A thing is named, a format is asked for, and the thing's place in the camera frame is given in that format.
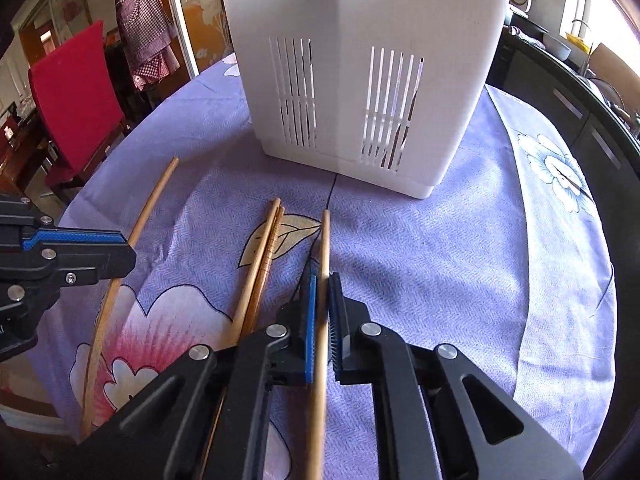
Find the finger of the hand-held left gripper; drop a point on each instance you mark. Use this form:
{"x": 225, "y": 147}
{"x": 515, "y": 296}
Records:
{"x": 95, "y": 260}

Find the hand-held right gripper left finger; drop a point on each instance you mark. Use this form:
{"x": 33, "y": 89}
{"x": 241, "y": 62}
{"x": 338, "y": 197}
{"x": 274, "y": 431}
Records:
{"x": 311, "y": 330}

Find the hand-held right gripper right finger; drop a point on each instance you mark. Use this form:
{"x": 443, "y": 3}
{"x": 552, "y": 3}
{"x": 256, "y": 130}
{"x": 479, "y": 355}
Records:
{"x": 336, "y": 330}

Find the light bamboo chopstick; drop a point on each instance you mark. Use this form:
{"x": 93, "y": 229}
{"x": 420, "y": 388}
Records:
{"x": 150, "y": 200}
{"x": 322, "y": 260}

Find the brown carved chopstick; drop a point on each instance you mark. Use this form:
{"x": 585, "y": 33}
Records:
{"x": 267, "y": 270}
{"x": 260, "y": 260}

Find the white plastic utensil holder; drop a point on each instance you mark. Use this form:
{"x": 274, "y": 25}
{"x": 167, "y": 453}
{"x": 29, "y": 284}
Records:
{"x": 350, "y": 85}

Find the purple floral tablecloth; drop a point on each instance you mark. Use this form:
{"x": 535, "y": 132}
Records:
{"x": 450, "y": 285}

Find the red chair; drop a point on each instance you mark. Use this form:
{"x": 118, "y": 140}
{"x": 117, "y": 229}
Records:
{"x": 75, "y": 100}

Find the checked apron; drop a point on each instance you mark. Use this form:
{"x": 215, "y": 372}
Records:
{"x": 145, "y": 25}

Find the glass sliding door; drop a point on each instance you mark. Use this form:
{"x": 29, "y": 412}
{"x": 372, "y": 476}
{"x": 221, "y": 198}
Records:
{"x": 200, "y": 20}

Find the green base cabinet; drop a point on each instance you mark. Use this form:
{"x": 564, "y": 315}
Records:
{"x": 575, "y": 110}

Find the grey bowl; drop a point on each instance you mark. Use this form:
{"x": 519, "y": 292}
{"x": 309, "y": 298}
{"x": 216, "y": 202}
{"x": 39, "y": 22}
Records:
{"x": 556, "y": 46}

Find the yellow draining basket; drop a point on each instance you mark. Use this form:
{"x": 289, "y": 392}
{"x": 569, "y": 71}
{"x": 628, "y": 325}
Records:
{"x": 577, "y": 42}

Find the small steel faucet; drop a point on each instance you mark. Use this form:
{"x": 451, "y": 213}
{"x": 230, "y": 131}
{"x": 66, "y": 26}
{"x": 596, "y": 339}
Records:
{"x": 582, "y": 35}

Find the wooden cutting board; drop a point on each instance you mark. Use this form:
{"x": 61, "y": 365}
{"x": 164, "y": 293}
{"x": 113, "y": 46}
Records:
{"x": 612, "y": 62}

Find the framed wall picture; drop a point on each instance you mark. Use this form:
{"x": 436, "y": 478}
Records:
{"x": 67, "y": 20}

